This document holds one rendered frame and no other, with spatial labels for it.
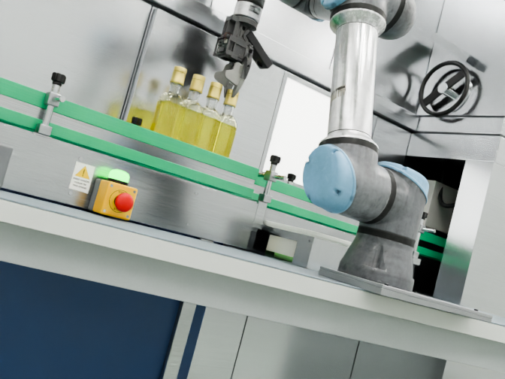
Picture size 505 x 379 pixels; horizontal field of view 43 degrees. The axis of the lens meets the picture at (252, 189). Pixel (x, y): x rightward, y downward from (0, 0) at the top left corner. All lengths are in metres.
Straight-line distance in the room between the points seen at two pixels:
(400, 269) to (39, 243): 0.66
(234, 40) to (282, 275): 0.82
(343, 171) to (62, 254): 0.50
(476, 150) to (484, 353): 1.05
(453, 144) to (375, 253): 1.19
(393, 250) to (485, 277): 1.09
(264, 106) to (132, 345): 0.84
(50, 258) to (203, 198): 0.57
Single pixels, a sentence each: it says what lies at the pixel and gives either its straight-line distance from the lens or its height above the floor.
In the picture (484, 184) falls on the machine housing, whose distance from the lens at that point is 2.27.
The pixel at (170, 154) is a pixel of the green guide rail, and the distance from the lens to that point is 1.51.
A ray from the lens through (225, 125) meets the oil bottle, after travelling 1.72.
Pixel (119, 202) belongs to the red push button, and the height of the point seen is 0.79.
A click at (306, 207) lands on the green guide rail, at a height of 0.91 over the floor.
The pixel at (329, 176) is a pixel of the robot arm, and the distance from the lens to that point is 1.16.
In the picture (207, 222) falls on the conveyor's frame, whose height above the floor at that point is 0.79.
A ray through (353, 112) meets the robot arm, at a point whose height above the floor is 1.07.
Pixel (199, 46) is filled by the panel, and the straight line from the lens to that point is 1.86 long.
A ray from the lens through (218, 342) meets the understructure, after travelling 2.05.
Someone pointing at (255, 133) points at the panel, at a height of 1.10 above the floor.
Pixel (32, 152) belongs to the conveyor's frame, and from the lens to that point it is 1.36.
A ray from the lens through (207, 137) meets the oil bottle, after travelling 1.69.
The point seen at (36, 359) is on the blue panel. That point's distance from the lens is 1.47.
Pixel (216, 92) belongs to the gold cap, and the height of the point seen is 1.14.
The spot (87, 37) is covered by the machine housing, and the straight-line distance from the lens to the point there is 1.74.
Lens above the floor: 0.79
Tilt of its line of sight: 4 degrees up
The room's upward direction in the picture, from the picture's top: 15 degrees clockwise
